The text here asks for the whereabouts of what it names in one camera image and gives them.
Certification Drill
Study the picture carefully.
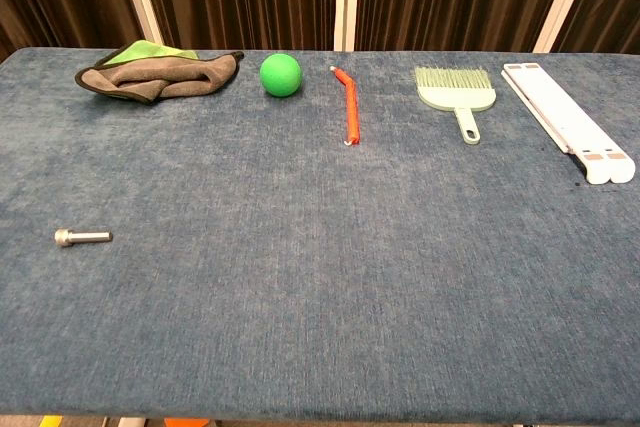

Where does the light green hand brush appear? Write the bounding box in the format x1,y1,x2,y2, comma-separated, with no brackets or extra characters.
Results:
413,65,497,145

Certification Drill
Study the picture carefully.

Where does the small silver metal bolt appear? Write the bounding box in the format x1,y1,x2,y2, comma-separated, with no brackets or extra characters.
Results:
54,228,114,249

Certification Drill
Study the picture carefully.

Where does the white folding laptop stand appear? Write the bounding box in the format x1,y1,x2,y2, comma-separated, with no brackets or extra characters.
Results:
501,62,637,185

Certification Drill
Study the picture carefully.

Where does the blue table cloth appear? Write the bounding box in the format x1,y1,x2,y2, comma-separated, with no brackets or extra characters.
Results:
0,47,640,424

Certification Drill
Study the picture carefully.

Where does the orange sealing clip stick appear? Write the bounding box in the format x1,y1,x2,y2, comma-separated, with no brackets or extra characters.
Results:
328,65,362,148

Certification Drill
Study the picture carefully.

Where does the green ball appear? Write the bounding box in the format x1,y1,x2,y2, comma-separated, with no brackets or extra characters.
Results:
259,52,304,98

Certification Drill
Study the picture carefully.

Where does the grey and green cloth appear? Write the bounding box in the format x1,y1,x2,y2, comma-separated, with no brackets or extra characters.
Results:
74,39,246,105

